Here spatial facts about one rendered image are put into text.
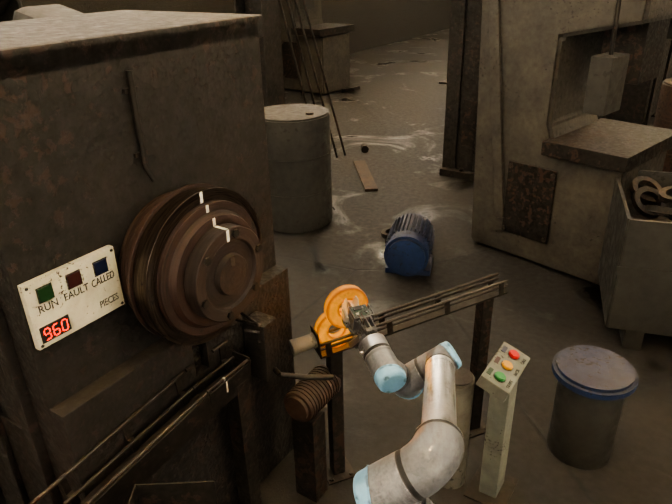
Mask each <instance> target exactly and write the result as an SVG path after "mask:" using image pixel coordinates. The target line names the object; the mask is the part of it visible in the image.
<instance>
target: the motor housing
mask: <svg viewBox="0 0 672 504"><path fill-rule="evenodd" d="M308 374H330V372H329V369H328V368H327V366H326V365H324V364H321V365H318V366H316V367H314V368H313V369H312V370H311V371H310V372H309V373H308ZM334 376H335V378H334V379H333V380H326V381H323V380H300V381H299V382H298V383H297V384H296V385H295V386H294V387H293V388H292V389H290V390H289V391H288V392H287V394H286V396H285V398H284V404H285V408H286V411H287V412H288V414H289V415H290V416H291V422H292V436H293V450H294V464H295V478H296V492H297V493H299V494H301V495H303V496H304V497H306V498H308V499H310V500H312V501H314V502H316V503H317V502H318V501H319V499H320V498H321V497H322V496H323V494H324V493H325V492H326V491H327V489H328V486H327V461H326V436H325V412H324V411H323V410H321V409H322V408H323V407H324V406H325V405H326V404H327V403H328V402H329V401H330V400H331V399H332V398H333V397H334V396H335V395H336V394H337V393H338V392H339V390H340V388H341V379H340V378H339V377H337V376H336V375H335V374H334Z"/></svg>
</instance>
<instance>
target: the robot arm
mask: <svg viewBox="0 0 672 504"><path fill-rule="evenodd" d="M348 305H349V306H350V308H349V306H348ZM369 307H370V305H369V303H368V304H367V306H366V304H363V305H359V300H358V297H357V296H355V297H354V299H353V300H347V298H345V300H344V302H343V303H342V318H341V319H342V323H343V324H344V326H345V328H346V329H347V328H348V330H349V331H350V333H352V334H353V335H355V334H357V336H356V337H355V338H354V339H352V340H351V341H350V342H349V343H348V344H349V347H350V349H354V348H355V349H359V351H360V355H362V357H363V359H364V361H365V363H366V365H367V367H368V369H369V371H370V373H371V374H372V376H373V378H374V381H375V384H376V385H377V387H378V388H379V389H380V390H381V391H382V392H385V393H392V392H394V393H395V394H396V395H397V396H399V397H401V398H404V399H408V400H411V399H415V398H417V397H418V396H419V395H420V394H421V393H422V391H423V389H424V394H423V407H422V419H421V424H420V425H419V426H418V427H417V429H416V431H415V433H414V436H413V438H412V440H411V441H410V442H409V443H408V444H406V445H405V446H404V447H402V448H401V449H399V450H396V451H395V452H393V453H391V454H389V455H387V456H385V457H384V458H382V459H380V460H378V461H376V462H374V463H372V464H371V465H367V466H366V467H365V468H364V469H362V470H360V471H359V472H357V473H356V474H355V476H354V479H353V492H354V497H355V501H356V504H433V502H432V501H431V500H430V499H429V497H430V496H432V495H434V494H435V493H436V492H438V491H439V490H440V489H441V488H442V487H443V486H444V485H445V484H446V483H447V482H448V481H449V480H450V479H451V477H452V476H453V475H454V473H455V472H456V470H457V469H458V467H459V465H460V463H461V461H462V459H463V455H464V437H463V435H462V432H461V431H460V429H459V428H458V427H457V417H456V391H455V370H456V369H459V368H460V367H461V366H462V362H461V360H460V358H459V356H458V354H457V353H456V351H455V350H454V348H453V347H452V346H451V344H450V343H449V342H447V341H445V342H443V343H439V344H438V345H437V346H436V347H434V348H432V349H431V350H429V351H427V352H425V353H424V354H422V355H420V356H418V357H417V358H415V359H413V360H411V361H410V362H408V363H406V364H405V365H404V364H403V363H401V362H400V361H399V360H398V359H397V358H396V356H395V355H394V353H393V351H392V349H391V348H390V346H389V344H388V342H387V340H386V338H385V337H384V335H383V334H380V333H378V332H377V327H376V325H375V323H374V316H375V314H374V312H373V310H372V308H371V307H370V309H371V311H372V314H371V312H370V310H369Z"/></svg>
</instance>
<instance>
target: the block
mask: <svg viewBox="0 0 672 504"><path fill-rule="evenodd" d="M249 317H251V318H252V319H254V320H255V321H257V322H258V323H260V324H261V326H260V327H257V326H255V325H250V324H246V323H243V330H244V329H250V330H257V331H260V334H256V333H249V332H244V339H245V349H246V356H248V357H250V360H251V376H254V377H256V378H258V379H261V380H263V381H265V382H270V381H271V380H272V379H273V378H274V377H276V376H277V375H276V374H275V373H274V372H273V369H274V367H277V368H278V369H279V370H280V371H281V367H280V354H279V341H278V329H277V319H276V318H275V317H273V316H270V315H268V314H265V313H262V312H259V311H254V312H253V313H252V314H250V315H249Z"/></svg>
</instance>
